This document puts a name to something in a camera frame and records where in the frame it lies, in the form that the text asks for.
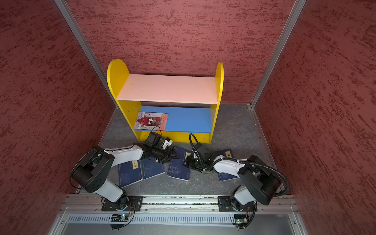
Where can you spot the controller circuit board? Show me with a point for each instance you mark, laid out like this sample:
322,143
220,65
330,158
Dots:
119,218
240,219

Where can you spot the left aluminium corner profile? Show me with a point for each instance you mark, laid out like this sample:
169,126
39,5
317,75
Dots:
72,23

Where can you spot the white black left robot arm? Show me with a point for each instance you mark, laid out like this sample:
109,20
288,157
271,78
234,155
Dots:
91,172

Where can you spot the right aluminium corner profile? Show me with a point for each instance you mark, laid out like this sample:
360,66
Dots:
286,32

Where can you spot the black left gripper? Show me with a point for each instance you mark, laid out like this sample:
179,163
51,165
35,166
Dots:
168,155

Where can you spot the blue book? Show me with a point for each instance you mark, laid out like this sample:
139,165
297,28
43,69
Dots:
222,176
177,169
129,173
150,168

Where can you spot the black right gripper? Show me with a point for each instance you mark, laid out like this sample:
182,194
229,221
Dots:
190,162

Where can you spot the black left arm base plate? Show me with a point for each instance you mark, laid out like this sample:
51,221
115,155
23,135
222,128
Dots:
135,203

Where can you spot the aluminium corner profile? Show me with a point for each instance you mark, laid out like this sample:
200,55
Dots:
72,23
286,32

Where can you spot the right controller circuit board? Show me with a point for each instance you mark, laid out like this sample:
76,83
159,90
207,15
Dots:
240,219

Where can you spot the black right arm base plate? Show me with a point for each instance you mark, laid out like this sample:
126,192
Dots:
230,204

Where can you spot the red Hamlet picture book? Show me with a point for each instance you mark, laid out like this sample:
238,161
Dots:
151,121

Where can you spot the yellow pink blue bookshelf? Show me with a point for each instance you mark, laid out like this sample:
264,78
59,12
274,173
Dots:
192,103

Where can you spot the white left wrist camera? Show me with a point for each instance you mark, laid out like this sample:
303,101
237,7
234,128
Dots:
166,143

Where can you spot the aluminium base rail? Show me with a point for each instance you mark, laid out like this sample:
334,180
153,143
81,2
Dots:
164,203

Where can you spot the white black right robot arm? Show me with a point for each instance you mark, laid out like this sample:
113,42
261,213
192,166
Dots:
260,183

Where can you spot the left controller circuit board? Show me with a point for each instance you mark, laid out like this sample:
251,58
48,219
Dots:
119,218

